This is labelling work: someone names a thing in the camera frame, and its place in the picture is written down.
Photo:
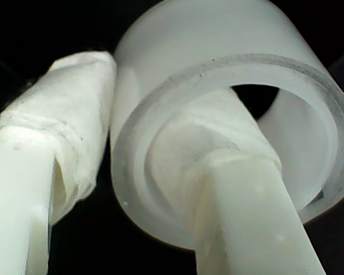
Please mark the white tape roll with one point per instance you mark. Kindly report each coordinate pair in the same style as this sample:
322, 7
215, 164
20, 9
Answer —
189, 37

